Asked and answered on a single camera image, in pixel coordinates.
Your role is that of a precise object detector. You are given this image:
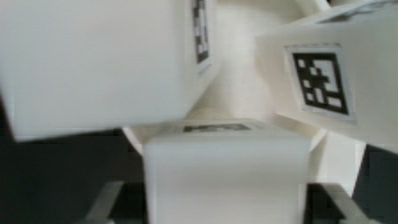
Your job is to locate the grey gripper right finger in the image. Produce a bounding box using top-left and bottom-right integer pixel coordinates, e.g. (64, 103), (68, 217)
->
(322, 183), (382, 224)

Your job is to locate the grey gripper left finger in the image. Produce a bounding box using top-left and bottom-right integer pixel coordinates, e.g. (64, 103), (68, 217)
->
(75, 181), (125, 224)

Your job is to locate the white stool leg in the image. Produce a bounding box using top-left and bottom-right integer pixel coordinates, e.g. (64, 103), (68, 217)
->
(256, 0), (398, 153)
(142, 117), (313, 224)
(0, 0), (219, 142)

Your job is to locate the white round stool seat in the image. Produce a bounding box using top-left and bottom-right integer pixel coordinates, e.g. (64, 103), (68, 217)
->
(187, 0), (366, 192)

